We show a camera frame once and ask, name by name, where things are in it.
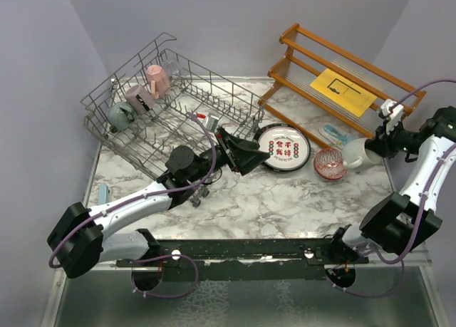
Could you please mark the light blue sponge bar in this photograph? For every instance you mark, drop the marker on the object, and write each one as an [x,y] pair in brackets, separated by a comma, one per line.
[103,194]

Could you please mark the red patterned glass bowl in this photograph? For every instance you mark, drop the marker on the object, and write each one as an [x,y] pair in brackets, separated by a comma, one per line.
[328,164]

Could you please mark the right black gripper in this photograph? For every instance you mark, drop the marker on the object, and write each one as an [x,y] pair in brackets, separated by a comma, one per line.
[381,142]

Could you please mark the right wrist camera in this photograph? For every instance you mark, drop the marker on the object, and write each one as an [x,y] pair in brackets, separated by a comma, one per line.
[391,113]

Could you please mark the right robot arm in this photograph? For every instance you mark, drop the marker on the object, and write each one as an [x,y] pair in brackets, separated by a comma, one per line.
[404,219]

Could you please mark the black mounting base bar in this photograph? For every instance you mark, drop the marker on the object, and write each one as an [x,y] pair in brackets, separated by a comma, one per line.
[241,259]

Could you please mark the white grey mug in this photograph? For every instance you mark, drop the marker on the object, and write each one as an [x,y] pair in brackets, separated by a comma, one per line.
[357,157]

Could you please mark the pink cream mug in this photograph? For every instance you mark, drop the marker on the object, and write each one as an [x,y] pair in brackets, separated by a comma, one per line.
[158,80]

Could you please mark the black rimmed printed plate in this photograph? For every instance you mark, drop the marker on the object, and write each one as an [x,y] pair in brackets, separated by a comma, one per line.
[289,149]

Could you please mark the purple mug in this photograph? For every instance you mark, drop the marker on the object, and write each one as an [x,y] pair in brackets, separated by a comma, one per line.
[140,99]

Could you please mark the clear drinking glass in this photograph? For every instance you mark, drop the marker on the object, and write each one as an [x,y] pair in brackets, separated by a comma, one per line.
[171,67]

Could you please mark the orange wooden shelf rack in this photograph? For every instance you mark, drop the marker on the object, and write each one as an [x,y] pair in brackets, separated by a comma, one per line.
[309,58]

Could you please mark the grey wire dish rack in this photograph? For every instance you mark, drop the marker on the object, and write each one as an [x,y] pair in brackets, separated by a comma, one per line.
[173,120]

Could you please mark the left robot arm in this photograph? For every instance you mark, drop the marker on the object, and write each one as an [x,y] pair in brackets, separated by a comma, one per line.
[86,236]

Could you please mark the dark grey mug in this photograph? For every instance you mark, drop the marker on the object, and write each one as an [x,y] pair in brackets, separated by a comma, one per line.
[121,116]

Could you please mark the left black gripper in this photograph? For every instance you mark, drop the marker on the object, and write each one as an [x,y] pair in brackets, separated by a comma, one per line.
[243,161]

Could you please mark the yellow paper card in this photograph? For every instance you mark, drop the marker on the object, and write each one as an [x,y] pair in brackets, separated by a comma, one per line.
[344,92]

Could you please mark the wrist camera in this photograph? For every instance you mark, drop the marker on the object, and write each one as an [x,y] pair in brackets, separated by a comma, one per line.
[210,121]
[391,113]

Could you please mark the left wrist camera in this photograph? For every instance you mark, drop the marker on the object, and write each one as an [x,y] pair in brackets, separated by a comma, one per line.
[210,121]

